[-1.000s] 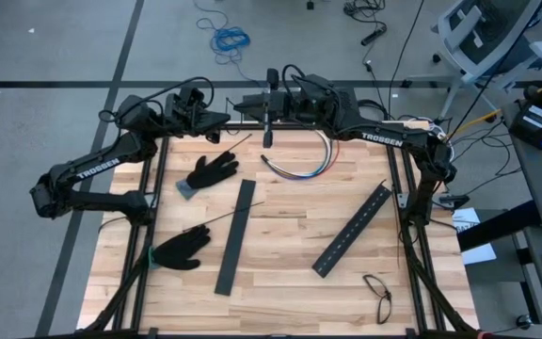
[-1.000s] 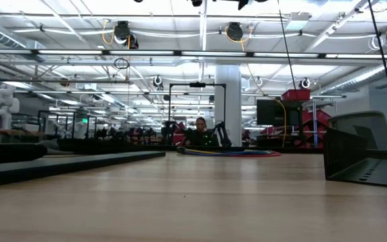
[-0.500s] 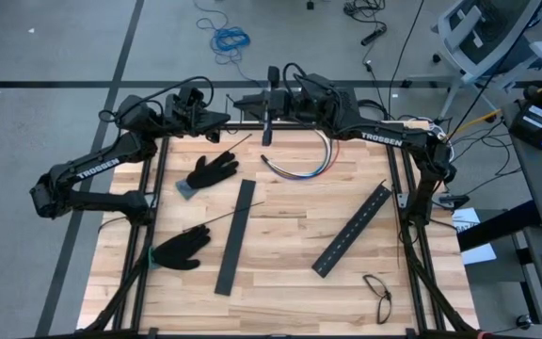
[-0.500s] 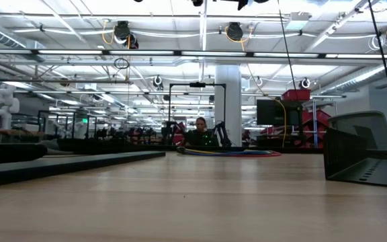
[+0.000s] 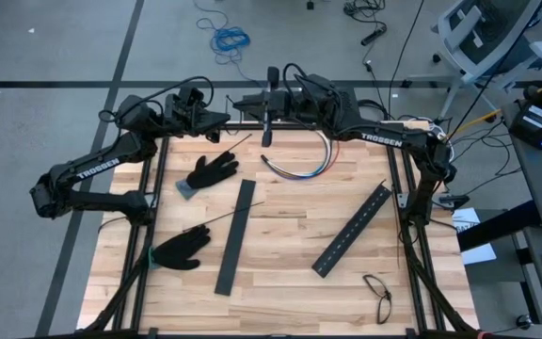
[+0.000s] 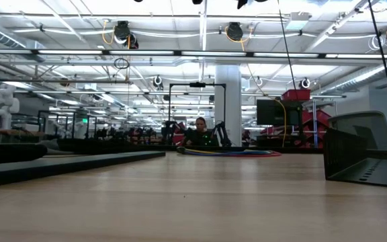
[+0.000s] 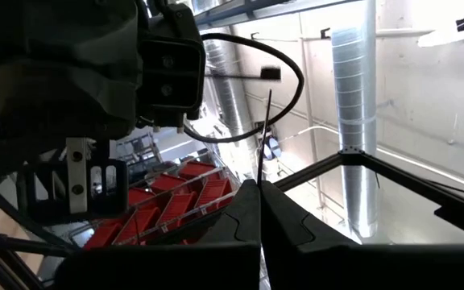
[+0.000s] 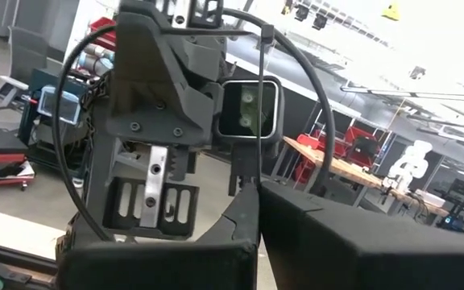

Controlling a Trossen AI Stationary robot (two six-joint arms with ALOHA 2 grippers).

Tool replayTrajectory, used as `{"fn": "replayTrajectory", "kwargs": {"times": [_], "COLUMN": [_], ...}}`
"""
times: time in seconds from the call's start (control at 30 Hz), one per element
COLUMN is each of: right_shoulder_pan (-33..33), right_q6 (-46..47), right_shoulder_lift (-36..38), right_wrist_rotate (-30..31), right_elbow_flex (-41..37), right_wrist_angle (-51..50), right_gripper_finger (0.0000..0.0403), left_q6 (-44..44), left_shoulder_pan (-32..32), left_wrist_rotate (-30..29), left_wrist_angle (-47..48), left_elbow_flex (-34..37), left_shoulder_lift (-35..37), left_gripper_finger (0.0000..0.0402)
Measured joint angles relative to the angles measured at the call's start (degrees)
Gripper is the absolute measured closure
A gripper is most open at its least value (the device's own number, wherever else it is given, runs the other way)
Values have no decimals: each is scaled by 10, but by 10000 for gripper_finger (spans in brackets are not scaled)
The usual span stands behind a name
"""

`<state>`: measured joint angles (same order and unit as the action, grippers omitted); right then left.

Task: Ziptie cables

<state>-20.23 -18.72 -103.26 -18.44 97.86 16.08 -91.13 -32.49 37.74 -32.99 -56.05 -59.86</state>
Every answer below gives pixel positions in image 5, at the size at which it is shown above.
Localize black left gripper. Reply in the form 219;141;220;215
163;93;232;144

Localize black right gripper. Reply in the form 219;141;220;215
231;66;318;148

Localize bundle of coloured cables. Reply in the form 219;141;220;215
262;140;331;178
263;136;342;181

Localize black work glove grey cuff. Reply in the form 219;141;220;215
175;151;240;202
147;224;212;272

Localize black eyeglasses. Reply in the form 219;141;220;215
362;273;393;326

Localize grey mesh office chair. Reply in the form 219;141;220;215
430;0;542;119

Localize white paper sheet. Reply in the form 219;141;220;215
450;206;498;266

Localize black box device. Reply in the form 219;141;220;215
508;101;542;151

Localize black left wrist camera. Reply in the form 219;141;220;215
179;87;205;107

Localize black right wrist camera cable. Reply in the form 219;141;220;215
281;61;343;96

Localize coiled blue floor cable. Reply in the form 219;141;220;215
194;0;253;67

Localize flat black duct cover strip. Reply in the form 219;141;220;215
214;178;257;297

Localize black power strip with cable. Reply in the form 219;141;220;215
343;0;390;48

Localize black slotted cable duct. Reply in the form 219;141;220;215
311;183;393;279

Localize thin black hanging cable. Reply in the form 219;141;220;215
387;0;426;90

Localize black aluminium table frame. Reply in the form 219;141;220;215
76;121;482;339

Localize yellow cable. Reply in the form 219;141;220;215
444;108;503;142

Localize thick black hanging cable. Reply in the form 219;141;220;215
444;0;542;140

